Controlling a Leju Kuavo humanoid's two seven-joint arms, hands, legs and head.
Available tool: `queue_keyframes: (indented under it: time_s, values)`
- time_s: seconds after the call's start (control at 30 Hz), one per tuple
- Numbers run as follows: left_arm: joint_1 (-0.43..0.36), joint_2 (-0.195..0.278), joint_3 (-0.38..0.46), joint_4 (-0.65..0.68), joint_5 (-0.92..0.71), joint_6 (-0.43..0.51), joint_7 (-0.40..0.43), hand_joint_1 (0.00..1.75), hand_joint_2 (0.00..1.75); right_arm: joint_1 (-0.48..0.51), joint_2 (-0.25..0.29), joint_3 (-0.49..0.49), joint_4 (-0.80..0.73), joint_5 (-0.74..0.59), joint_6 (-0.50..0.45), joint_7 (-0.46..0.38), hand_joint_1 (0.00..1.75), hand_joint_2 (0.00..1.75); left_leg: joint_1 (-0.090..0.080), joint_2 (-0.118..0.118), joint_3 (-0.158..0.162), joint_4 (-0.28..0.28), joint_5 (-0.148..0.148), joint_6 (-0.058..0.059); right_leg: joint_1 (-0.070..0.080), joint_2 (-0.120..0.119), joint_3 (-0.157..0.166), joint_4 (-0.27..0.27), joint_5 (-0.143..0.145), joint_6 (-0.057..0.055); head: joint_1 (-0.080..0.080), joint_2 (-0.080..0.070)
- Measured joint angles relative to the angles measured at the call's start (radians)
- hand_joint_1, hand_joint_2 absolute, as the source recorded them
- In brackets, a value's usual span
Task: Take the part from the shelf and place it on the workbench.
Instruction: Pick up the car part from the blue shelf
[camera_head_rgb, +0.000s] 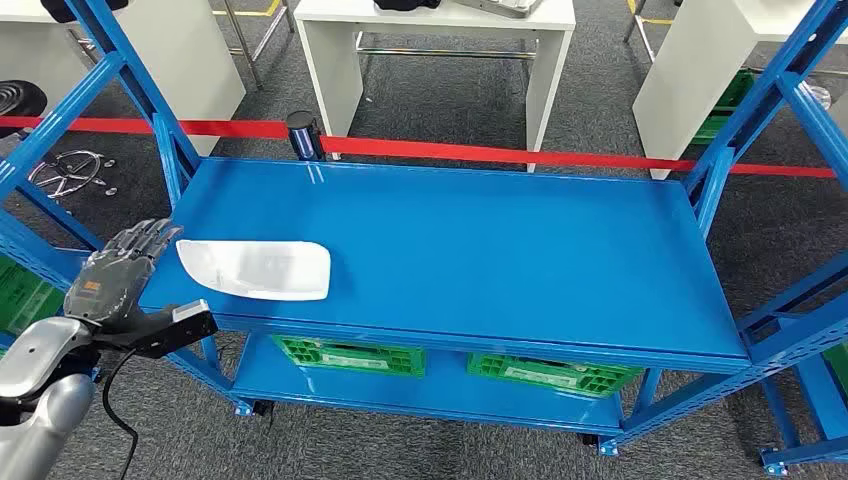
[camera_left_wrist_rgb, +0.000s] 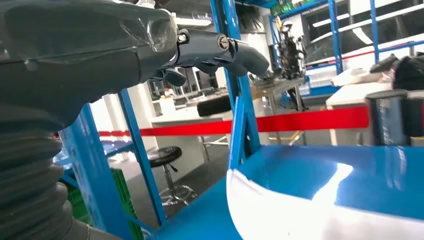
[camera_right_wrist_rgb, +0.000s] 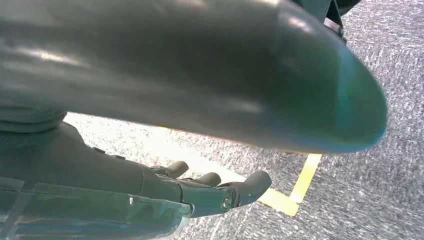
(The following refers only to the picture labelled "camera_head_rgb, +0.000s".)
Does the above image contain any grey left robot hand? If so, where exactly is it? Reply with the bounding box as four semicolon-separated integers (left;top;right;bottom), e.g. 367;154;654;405
64;218;183;326

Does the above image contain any white plastic car part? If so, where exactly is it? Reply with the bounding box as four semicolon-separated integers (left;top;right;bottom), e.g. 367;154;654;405
175;239;333;303

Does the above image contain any blue metal shelf rack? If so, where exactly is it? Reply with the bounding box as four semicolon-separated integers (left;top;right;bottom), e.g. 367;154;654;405
760;354;848;477
0;0;848;458

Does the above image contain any green plastic crate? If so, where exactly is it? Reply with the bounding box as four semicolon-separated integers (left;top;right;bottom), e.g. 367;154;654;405
466;352;644;399
688;69;757;146
0;258;68;336
272;334;427;379
823;343;848;393

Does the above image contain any chrome chair base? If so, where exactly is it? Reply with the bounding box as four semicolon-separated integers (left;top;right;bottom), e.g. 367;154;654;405
27;149;119;199

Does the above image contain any black round stool seat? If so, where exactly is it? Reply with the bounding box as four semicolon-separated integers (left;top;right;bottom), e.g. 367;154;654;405
0;79;49;139

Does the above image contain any white table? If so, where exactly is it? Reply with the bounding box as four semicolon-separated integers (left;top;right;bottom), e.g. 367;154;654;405
828;92;848;137
0;0;246;157
632;0;848;181
293;0;578;174

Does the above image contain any red barrier belt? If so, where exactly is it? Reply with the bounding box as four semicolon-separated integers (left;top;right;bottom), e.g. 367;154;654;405
0;115;837;180

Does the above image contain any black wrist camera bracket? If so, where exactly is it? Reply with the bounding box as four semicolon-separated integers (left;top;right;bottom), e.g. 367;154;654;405
92;305;157;352

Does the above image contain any black camera cable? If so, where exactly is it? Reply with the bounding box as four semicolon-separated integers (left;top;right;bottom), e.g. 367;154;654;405
101;349;142;480

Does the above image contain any black barrier belt post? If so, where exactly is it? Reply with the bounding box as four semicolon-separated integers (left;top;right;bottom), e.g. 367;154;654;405
286;110;327;162

